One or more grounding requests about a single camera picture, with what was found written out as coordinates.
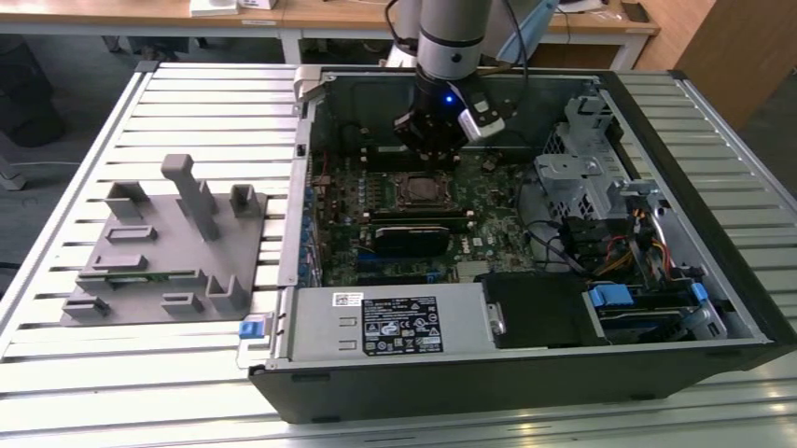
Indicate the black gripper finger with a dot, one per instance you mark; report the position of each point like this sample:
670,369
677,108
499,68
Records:
451,149
414,135

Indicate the silver-topped CPU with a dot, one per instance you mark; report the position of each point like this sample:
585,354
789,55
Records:
423,189

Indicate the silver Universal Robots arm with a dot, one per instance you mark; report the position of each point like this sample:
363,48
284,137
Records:
449,42

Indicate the black RAM slot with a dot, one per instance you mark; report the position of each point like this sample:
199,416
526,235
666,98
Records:
379,158
383,165
417,214
421,221

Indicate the black rear fan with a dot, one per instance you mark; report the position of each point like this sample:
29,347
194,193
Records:
350,137

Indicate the green motherboard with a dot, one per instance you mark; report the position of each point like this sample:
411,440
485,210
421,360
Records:
491,233

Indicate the small black graphics card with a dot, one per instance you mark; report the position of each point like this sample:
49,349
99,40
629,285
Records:
411,242

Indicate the metal drive cage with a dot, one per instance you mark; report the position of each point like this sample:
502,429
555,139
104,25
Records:
573,186

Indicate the silver chipset heatsink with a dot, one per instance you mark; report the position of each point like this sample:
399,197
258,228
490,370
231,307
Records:
471,270

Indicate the wooden office desk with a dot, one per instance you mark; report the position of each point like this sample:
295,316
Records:
598,25
93,18

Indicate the white box with dark print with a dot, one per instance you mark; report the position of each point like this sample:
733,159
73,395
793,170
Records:
255,4

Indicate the grey parts rack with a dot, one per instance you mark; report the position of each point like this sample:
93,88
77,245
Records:
236,242

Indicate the small dark phone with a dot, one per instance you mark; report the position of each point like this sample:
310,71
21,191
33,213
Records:
635,11

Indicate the blue disk carrier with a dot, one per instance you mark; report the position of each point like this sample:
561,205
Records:
610,296

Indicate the grey power supply unit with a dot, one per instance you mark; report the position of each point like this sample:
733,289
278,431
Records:
323,326

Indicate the blue case latch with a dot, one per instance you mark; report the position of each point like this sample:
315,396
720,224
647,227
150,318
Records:
252,327

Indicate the wooden cabinet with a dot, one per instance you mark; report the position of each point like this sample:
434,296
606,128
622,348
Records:
734,46

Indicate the green RAM stick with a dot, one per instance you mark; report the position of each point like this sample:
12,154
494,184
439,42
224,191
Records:
155,277

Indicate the black open PC case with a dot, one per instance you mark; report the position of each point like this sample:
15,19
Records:
498,387

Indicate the black round bin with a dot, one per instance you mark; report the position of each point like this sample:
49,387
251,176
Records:
24,93

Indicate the grey desk foot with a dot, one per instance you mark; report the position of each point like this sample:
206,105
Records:
12,179

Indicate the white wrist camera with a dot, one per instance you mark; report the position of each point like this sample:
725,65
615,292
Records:
482,123

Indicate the grey drive bracket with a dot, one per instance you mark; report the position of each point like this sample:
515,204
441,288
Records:
635,189

